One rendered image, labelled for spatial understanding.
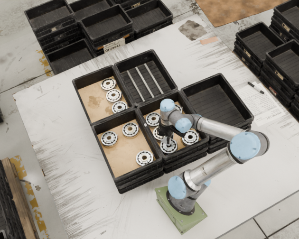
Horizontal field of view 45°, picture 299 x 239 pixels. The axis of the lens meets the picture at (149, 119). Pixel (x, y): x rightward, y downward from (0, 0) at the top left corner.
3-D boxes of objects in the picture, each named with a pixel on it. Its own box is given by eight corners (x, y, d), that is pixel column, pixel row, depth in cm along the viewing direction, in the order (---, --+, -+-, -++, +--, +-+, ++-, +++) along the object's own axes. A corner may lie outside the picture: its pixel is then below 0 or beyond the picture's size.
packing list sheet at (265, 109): (288, 113, 236) (288, 113, 235) (259, 128, 231) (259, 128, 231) (257, 79, 252) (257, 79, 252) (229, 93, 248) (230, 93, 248)
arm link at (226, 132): (279, 134, 169) (195, 109, 199) (271, 135, 160) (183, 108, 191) (273, 157, 171) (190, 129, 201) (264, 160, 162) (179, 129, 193)
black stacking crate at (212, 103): (252, 128, 219) (255, 118, 210) (209, 147, 214) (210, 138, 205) (219, 83, 240) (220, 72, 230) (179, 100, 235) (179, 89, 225)
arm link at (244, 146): (187, 199, 189) (273, 149, 160) (171, 204, 178) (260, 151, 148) (177, 179, 194) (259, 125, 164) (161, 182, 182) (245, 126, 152)
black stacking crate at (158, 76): (179, 99, 235) (178, 89, 226) (137, 117, 230) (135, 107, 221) (154, 59, 256) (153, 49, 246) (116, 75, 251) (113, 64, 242)
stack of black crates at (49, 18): (75, 30, 376) (63, -5, 338) (86, 48, 361) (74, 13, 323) (39, 45, 368) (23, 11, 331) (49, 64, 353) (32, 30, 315)
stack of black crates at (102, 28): (126, 38, 363) (118, 3, 326) (139, 57, 348) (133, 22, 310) (89, 54, 356) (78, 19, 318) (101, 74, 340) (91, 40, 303)
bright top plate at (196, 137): (201, 142, 212) (201, 141, 211) (185, 147, 211) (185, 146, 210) (194, 128, 217) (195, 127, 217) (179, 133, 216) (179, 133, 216)
